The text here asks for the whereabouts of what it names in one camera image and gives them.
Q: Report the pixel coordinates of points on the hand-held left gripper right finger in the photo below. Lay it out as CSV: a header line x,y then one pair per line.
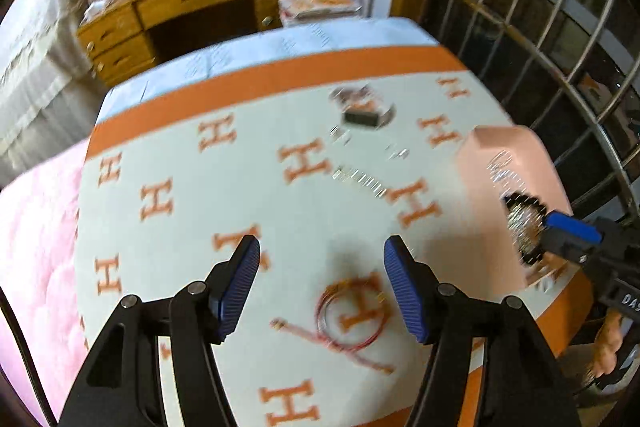
x,y
405,287

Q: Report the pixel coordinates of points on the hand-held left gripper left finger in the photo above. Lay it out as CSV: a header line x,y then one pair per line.
x,y
240,287

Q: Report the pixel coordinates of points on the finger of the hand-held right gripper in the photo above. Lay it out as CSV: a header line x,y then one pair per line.
x,y
565,247
575,227

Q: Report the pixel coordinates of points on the pink paper box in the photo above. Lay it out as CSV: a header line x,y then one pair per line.
x,y
480,217

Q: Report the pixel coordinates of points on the person's right hand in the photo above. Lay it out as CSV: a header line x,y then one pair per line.
x,y
607,342

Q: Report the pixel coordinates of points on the orange patterned blanket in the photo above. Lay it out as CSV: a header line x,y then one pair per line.
x,y
200,227

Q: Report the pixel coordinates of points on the metal window grille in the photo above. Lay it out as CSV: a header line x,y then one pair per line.
x,y
565,79

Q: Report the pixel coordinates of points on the smartwatch with pink band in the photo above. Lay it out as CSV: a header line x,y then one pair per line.
x,y
360,117

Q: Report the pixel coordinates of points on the pink blanket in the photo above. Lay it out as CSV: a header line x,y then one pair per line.
x,y
35,257

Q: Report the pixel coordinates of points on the light blue printed sheet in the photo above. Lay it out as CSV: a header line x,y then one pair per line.
x,y
250,52

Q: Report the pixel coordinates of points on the magazine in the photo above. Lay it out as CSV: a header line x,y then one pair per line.
x,y
320,7

